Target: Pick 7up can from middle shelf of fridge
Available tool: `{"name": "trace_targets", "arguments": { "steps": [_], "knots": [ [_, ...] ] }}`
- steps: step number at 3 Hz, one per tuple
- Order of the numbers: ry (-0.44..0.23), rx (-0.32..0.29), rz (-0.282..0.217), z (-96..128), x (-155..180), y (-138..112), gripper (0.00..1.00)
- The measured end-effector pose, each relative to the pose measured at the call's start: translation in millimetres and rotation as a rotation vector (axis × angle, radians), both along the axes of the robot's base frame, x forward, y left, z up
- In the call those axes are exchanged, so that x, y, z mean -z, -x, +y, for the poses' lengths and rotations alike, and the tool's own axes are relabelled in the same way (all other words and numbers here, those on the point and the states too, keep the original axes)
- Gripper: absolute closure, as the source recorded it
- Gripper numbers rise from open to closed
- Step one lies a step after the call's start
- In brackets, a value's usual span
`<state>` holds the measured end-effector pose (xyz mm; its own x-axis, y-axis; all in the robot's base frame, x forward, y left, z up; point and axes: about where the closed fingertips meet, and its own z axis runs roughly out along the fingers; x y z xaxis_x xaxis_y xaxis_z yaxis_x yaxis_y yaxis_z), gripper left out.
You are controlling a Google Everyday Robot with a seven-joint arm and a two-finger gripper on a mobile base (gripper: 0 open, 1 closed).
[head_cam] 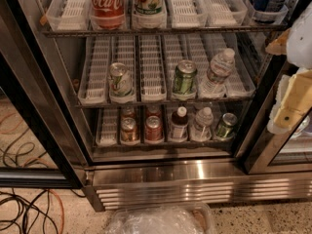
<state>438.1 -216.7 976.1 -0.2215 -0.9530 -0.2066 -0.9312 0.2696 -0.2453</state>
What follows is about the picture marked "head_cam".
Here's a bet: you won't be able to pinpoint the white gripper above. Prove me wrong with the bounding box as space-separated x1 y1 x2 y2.
264 27 312 136

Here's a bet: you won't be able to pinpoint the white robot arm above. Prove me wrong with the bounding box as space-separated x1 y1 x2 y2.
265 2 312 135

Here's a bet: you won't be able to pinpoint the clear water bottle middle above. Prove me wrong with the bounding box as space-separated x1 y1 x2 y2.
199 48 235 98

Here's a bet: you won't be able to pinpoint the clear water bottle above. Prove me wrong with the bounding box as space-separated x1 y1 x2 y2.
191 107 214 142
199 48 235 98

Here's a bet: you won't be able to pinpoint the glass fridge door right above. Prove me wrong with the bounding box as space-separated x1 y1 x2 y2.
245 0 312 174

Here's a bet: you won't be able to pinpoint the glass fridge door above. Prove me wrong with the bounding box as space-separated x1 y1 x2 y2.
245 0 312 174
0 0 85 189

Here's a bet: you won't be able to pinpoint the green soda can bottom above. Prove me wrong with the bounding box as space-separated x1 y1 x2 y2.
214 113 238 139

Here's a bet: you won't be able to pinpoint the green soda can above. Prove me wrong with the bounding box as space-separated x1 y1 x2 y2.
214 113 238 139
173 59 197 96

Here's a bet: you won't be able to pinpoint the green soda can middle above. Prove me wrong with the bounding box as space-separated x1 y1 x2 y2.
173 59 197 96

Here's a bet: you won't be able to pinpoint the red soda can back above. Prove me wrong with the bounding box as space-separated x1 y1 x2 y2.
146 105 162 117

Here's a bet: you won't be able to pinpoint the red soda can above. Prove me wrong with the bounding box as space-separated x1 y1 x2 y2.
145 116 163 141
146 105 162 117

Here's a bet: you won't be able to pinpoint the stainless steel fridge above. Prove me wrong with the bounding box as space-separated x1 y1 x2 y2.
1 0 312 212

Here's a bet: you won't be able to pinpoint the red soda can front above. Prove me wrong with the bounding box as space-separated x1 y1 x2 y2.
145 116 163 141

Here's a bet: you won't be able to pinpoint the white 7up can top shelf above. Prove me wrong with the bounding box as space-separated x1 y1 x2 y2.
133 0 166 17

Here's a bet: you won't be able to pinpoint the orange soda can back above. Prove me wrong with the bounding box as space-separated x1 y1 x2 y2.
121 106 136 118

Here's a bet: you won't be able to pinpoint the orange soda can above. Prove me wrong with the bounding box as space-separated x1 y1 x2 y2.
121 106 136 118
121 117 138 142

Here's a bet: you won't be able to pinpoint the orange soda can front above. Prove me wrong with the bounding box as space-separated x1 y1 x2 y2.
121 117 138 142

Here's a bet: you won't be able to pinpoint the red Coca-Cola can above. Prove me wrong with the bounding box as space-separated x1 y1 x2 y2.
91 0 125 29

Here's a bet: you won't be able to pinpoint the glass fridge door left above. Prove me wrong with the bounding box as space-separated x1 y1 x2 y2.
0 0 85 189

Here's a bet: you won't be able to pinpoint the clear water bottle bottom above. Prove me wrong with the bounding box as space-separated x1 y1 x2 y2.
191 107 214 142

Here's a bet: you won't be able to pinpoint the brown drink bottle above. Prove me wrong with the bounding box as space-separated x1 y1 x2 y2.
170 106 188 141

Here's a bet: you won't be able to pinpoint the clear plastic bin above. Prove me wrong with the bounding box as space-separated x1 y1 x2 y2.
104 203 217 234

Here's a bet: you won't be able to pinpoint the black and orange cables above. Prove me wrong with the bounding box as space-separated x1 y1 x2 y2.
0 112 86 234

